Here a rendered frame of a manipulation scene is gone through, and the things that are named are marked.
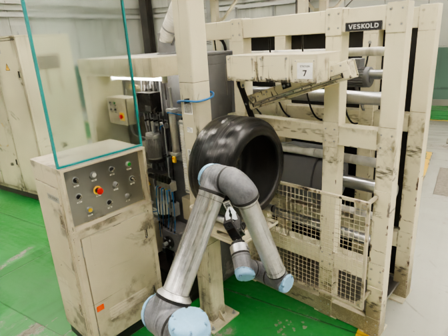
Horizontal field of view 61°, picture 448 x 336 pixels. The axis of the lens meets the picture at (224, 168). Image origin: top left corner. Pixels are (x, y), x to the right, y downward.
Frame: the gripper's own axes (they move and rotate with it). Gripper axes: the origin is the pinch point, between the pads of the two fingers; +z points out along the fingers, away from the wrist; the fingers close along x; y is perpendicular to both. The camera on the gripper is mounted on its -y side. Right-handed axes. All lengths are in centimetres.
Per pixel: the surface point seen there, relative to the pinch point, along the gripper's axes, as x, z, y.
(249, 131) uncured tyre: 23.2, 30.2, -16.1
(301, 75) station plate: 58, 46, -23
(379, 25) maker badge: 102, 58, -23
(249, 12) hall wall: 53, 930, 545
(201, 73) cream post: 8, 72, -28
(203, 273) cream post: -44, -3, 66
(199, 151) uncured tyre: -4.4, 27.6, -18.2
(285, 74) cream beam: 51, 53, -21
